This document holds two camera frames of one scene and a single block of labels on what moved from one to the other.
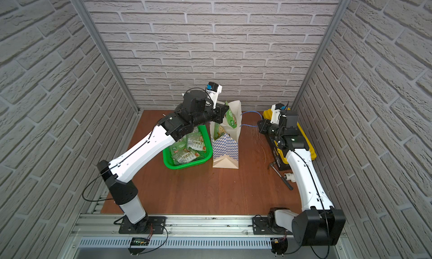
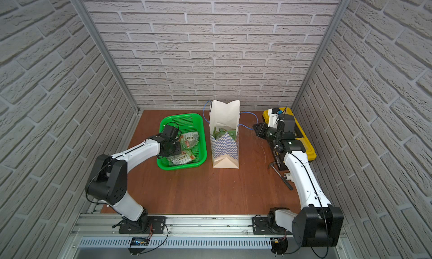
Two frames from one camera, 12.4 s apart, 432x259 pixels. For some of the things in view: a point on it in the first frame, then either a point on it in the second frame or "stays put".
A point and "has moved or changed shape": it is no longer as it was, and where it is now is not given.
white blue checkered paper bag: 225,149 stays put
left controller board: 138,245 stays put
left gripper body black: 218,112 -> 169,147
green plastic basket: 205,157 has moved or changed shape
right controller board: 279,246 stays put
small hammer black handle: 283,179 stays put
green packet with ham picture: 231,118 -> 184,156
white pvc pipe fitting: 289,177 stays put
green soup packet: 218,131 has moved or changed shape
